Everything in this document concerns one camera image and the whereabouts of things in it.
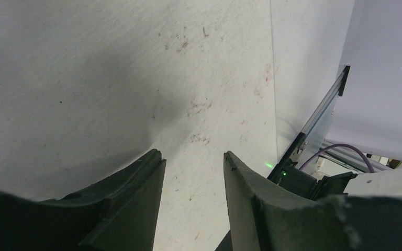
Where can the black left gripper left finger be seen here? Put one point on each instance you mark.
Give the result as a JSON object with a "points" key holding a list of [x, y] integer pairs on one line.
{"points": [[119, 212]]}

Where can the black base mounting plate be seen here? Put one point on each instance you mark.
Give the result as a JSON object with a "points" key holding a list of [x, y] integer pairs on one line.
{"points": [[289, 159]]}

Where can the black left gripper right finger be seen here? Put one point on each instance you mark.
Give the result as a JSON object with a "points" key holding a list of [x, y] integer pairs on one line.
{"points": [[265, 216]]}

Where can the aluminium table edge rail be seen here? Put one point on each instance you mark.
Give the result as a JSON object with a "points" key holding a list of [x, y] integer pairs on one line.
{"points": [[316, 128]]}

